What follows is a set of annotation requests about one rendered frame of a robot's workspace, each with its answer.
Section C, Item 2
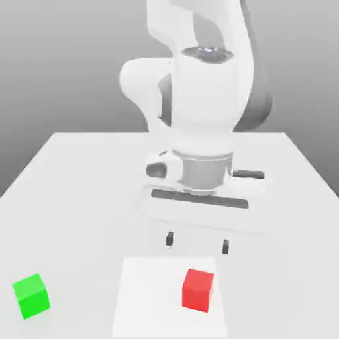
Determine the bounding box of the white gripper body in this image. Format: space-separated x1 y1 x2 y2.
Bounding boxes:
138 177 271 236

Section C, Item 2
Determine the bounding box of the small red cube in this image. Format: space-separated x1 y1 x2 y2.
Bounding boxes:
181 268 215 314

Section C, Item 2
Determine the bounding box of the small green cube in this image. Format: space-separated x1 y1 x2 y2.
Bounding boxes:
12 273 51 320

